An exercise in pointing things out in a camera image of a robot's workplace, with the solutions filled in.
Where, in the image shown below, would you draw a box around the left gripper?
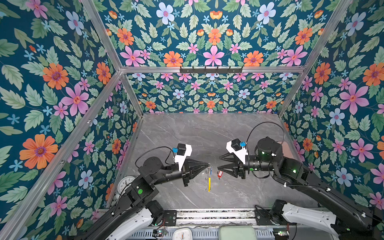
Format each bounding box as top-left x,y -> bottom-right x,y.
153,157 -> 211,188

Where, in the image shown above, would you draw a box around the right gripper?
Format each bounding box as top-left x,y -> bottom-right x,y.
217,150 -> 277,180

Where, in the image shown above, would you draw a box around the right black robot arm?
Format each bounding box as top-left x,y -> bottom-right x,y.
218,137 -> 384,240

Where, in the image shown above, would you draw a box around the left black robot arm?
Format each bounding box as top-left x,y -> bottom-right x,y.
71,157 -> 209,240

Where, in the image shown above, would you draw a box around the pink eraser case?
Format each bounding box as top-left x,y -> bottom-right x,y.
278,141 -> 296,159

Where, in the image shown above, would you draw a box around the white clock at front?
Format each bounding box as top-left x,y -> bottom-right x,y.
172,228 -> 193,240

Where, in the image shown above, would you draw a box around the pale green box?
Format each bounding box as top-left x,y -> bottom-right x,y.
219,226 -> 257,240

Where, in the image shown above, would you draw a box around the white round alarm clock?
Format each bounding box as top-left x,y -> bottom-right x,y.
118,176 -> 135,194

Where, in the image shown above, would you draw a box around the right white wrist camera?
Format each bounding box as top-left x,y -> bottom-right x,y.
226,139 -> 249,164

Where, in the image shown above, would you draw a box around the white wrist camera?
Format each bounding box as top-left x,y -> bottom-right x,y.
173,144 -> 192,171
226,139 -> 249,164

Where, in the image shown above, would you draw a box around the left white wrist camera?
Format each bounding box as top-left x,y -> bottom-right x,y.
173,144 -> 192,171

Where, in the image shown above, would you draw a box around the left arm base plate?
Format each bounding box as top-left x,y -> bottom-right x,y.
156,210 -> 178,227

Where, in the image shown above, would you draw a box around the aluminium front rail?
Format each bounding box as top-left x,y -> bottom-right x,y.
92,207 -> 340,229

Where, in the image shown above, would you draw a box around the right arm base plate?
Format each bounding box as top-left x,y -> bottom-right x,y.
254,208 -> 296,226

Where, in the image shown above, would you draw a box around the black hook rail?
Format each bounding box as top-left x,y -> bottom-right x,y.
179,66 -> 243,74

